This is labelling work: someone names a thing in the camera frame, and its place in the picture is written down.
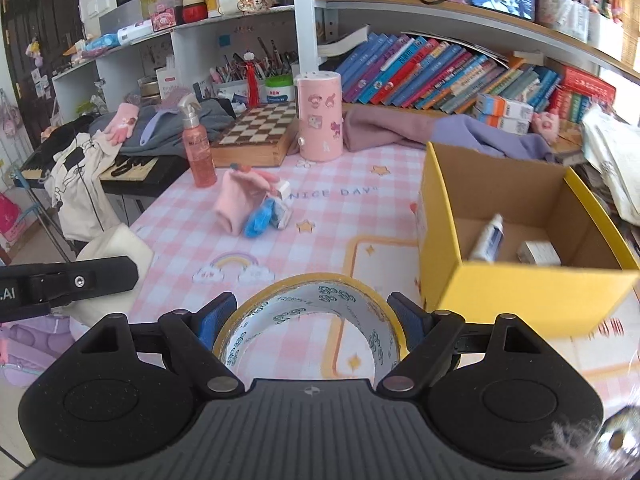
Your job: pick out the pink printed box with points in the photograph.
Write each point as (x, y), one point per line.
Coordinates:
(165, 17)

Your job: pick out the white plastic bottle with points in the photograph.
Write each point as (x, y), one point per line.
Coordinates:
(487, 242)

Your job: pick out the grey fluffy pompom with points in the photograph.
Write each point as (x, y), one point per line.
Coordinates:
(575, 437)

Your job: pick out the white storage bin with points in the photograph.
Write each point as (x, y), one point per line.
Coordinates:
(605, 30)

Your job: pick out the lilac comb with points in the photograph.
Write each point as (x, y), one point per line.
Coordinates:
(150, 127)

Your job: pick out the bunch of pens in holder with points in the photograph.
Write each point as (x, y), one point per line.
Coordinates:
(230, 72)

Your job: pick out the white wipes pack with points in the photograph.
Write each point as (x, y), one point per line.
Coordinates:
(135, 32)

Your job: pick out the red thick book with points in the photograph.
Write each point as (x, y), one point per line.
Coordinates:
(590, 85)

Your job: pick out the yellow tape roll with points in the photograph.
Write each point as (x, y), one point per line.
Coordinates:
(360, 310)

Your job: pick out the pink humidifier with stickers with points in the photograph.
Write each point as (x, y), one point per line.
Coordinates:
(320, 120)

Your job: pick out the pink spray bottle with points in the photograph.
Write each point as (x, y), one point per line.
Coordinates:
(199, 152)

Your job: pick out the row of colourful books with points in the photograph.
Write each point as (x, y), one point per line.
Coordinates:
(440, 75)

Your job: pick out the purple cloth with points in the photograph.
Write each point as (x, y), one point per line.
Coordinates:
(490, 135)

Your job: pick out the pink checked tablecloth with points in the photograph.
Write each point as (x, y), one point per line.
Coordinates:
(310, 240)

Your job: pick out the blue wipes pack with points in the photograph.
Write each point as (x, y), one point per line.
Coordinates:
(102, 42)

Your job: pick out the white shelf unit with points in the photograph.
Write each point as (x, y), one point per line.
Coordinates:
(305, 10)

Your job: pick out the grey cloth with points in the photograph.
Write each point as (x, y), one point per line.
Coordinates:
(215, 120)

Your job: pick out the white charger adapter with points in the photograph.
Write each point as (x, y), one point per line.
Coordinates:
(537, 254)

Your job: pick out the white box red label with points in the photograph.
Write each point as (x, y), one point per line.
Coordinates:
(169, 82)

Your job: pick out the cream canvas bag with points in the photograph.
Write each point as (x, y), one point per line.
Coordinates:
(75, 185)

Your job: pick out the red white round jar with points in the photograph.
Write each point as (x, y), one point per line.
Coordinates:
(195, 10)

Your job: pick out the pink knit glove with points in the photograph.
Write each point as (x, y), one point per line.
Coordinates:
(122, 122)
(235, 200)

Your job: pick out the orange white carton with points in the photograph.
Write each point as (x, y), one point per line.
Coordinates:
(505, 107)
(510, 125)

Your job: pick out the phone showing video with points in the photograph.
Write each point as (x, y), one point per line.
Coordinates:
(502, 0)

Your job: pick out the yellow cardboard box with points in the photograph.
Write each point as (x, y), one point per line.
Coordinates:
(525, 300)

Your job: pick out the black electronic keyboard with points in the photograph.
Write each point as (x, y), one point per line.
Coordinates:
(145, 175)

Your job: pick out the wooden chess board box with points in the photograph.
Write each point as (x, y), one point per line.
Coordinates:
(255, 125)

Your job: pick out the white jar green lid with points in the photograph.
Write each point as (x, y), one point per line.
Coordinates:
(278, 92)

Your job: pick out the row of tan books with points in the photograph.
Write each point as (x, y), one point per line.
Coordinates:
(630, 25)

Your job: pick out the blue plastic packet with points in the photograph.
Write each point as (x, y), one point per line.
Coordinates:
(258, 220)

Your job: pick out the clear bin with pens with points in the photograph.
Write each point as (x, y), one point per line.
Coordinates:
(565, 15)

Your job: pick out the pink pig plush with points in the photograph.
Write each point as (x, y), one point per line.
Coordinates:
(545, 125)

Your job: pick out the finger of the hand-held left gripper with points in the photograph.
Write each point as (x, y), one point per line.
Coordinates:
(95, 277)

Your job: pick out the white staple box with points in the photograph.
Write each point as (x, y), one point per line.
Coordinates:
(282, 216)

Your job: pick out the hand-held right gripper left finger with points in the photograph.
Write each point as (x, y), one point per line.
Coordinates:
(215, 317)

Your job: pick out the pile of white bags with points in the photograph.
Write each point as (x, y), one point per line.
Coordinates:
(615, 160)

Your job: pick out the pink bag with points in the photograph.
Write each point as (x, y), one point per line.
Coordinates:
(10, 220)

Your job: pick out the dark wooden door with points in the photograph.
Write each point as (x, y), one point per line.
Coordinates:
(40, 10)

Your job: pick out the purple backpack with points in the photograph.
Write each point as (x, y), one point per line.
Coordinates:
(30, 355)

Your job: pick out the silver box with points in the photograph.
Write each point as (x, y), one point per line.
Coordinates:
(122, 14)

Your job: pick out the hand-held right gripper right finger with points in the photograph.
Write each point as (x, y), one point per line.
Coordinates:
(407, 320)

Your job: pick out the cream cloth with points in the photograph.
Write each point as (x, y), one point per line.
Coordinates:
(117, 245)

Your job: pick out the red tassel ornament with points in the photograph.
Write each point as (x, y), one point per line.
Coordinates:
(251, 82)

